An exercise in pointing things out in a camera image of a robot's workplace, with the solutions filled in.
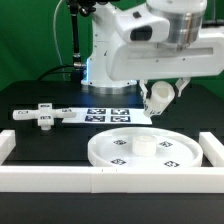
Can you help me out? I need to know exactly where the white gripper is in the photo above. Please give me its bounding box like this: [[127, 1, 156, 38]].
[[106, 28, 224, 100]]

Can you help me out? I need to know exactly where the white round table top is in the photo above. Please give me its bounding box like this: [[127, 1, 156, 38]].
[[88, 127, 203, 168]]

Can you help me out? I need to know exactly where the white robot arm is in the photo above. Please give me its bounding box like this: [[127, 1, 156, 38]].
[[82, 0, 224, 93]]

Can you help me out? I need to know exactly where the white marker sheet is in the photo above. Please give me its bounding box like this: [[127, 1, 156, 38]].
[[63, 108, 152, 125]]

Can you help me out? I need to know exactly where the white right fence bar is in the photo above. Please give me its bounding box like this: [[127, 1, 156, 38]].
[[199, 132, 224, 167]]

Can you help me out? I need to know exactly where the white cross table base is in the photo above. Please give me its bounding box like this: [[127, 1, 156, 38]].
[[13, 103, 76, 131]]

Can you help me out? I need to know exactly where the white left fence bar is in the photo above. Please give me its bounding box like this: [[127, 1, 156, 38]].
[[0, 130, 16, 166]]

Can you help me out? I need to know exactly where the black cable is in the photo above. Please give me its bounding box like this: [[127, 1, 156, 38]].
[[35, 64, 88, 82]]

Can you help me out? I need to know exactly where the black camera stand pole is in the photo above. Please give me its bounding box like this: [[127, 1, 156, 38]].
[[66, 0, 96, 68]]

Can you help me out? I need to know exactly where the white cable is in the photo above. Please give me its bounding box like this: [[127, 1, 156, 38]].
[[52, 0, 68, 81]]

